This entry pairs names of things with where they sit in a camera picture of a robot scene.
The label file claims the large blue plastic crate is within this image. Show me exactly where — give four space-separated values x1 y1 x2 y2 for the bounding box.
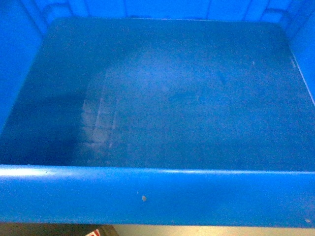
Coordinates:
0 0 315 228

